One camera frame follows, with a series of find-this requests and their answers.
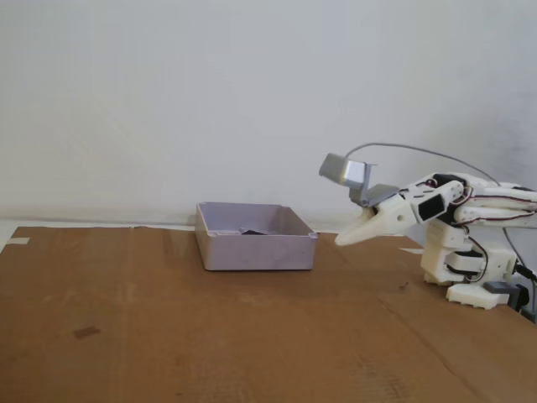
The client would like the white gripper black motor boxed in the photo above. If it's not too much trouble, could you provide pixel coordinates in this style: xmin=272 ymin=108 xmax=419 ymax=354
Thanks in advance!
xmin=334 ymin=181 xmax=449 ymax=248

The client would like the lavender plastic box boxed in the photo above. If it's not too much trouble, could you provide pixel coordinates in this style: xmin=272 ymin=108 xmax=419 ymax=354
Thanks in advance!
xmin=195 ymin=201 xmax=318 ymax=274

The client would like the gray black table clamp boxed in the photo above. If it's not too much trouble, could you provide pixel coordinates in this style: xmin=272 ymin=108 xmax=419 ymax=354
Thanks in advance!
xmin=483 ymin=280 xmax=537 ymax=324

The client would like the brown cardboard sheet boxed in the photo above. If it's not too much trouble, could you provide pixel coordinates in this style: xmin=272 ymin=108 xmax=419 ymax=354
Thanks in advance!
xmin=0 ymin=225 xmax=537 ymax=403

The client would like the gray camera mount bracket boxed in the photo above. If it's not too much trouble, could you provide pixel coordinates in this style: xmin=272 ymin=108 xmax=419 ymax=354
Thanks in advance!
xmin=347 ymin=160 xmax=400 ymax=209

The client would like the gray camera cable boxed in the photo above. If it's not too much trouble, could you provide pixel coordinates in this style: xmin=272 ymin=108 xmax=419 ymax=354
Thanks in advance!
xmin=345 ymin=143 xmax=526 ymax=270

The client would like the black power cable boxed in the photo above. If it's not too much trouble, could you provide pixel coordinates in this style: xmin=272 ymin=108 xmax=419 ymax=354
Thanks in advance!
xmin=514 ymin=263 xmax=537 ymax=284

